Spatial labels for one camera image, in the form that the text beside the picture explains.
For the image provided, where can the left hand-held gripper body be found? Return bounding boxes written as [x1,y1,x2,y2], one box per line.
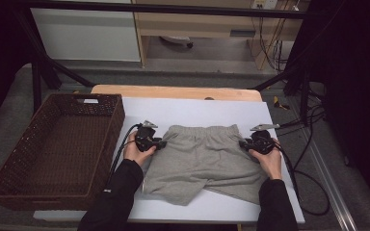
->
[134,119,159,153]

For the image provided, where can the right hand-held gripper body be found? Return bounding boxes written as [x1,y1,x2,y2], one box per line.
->
[249,123,281,156]

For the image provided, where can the grey shorts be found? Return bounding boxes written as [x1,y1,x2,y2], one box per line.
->
[142,124,269,207]

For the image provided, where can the brown wicker basket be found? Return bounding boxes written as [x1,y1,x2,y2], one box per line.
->
[0,92,126,212]

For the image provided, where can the person's left hand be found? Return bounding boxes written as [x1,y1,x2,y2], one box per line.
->
[122,129,158,167]

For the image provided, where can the person's right hand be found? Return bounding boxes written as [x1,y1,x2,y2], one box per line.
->
[248,138,283,181]

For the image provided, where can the yellow and black clamp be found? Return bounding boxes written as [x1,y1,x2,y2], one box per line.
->
[273,95,291,111]

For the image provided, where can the light wooden table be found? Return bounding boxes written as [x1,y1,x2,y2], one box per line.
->
[91,84,264,103]

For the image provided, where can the black metal stand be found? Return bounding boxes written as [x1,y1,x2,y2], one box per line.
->
[251,61,312,126]
[13,8,95,114]

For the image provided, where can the grey chair base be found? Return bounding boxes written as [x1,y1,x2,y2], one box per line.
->
[159,35,195,49]

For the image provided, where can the light wooden desk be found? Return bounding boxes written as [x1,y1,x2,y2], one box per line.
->
[131,0,311,70]

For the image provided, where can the white cabinet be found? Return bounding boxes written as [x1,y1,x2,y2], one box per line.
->
[30,0,142,63]

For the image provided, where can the black metal crossbar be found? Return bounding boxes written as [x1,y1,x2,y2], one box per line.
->
[15,0,322,20]

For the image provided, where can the white power strip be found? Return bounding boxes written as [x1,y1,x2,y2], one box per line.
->
[251,0,278,10]

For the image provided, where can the left hand-held gripper black cable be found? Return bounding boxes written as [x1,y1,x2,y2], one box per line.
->
[104,122,143,193]

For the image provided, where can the hand-held gripper black cable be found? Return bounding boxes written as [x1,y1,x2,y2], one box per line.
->
[104,122,143,193]
[274,142,331,217]

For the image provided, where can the right hand-held gripper black cable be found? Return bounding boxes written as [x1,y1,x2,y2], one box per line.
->
[274,142,331,217]

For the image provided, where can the black floor cables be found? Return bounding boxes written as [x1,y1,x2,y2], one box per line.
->
[274,90,327,171]

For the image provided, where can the aluminium rail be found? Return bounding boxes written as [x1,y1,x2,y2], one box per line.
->
[302,128,357,231]

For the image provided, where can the black hanging cables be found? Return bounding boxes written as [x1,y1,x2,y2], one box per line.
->
[250,15,290,73]

